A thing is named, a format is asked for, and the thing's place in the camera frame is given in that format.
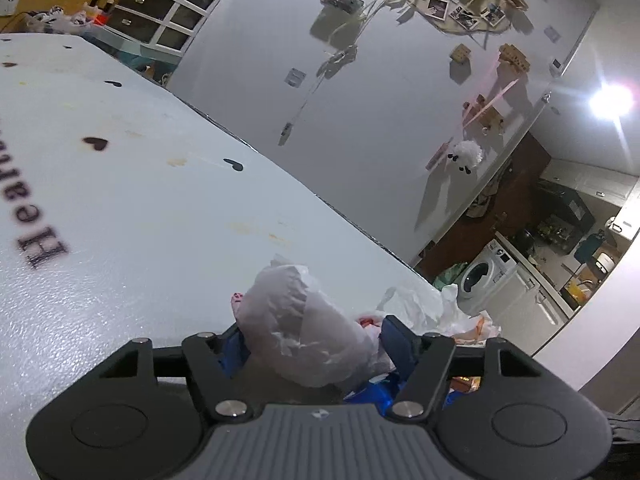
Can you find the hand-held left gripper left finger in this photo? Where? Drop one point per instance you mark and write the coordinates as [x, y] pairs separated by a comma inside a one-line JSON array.
[[234, 357]]

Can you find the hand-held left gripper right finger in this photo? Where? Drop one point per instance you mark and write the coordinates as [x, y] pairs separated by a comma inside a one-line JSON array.
[[400, 347]]

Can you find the blue plastic bag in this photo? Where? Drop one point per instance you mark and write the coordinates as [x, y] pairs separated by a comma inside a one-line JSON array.
[[372, 395]]

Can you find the white plastic bag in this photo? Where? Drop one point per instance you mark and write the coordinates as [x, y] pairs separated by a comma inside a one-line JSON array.
[[305, 325], [425, 310]]

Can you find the orange snack packet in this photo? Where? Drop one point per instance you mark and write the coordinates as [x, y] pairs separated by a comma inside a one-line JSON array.
[[465, 384]]

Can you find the green plastic bag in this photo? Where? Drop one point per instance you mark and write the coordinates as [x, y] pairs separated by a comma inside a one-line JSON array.
[[447, 276]]

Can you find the white washing machine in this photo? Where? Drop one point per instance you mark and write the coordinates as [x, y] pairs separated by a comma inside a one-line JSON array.
[[482, 275]]

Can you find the white kitchen cabinets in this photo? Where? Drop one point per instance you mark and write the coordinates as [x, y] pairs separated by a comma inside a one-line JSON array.
[[530, 310]]

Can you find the black cooking pot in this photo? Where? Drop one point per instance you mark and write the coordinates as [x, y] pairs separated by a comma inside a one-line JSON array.
[[525, 241]]

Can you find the light blue heart-print table cover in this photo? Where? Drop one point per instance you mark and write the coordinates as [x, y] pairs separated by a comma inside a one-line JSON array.
[[150, 210]]

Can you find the white sheep plush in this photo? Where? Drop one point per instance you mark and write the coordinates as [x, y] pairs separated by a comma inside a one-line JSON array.
[[467, 152]]

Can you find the brown wooden door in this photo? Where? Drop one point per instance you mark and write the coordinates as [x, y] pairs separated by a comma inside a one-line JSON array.
[[520, 175]]

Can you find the ceiling lamp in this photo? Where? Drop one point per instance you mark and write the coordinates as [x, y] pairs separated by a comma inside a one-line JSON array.
[[611, 101]]

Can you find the white drawer cabinet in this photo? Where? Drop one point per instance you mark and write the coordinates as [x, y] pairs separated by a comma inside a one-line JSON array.
[[165, 5]]

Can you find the yellow wooden wall toy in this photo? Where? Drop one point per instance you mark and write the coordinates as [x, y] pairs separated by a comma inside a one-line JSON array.
[[515, 57]]

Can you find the white wall socket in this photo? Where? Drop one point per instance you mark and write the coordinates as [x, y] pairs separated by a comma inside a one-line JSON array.
[[9, 5]]

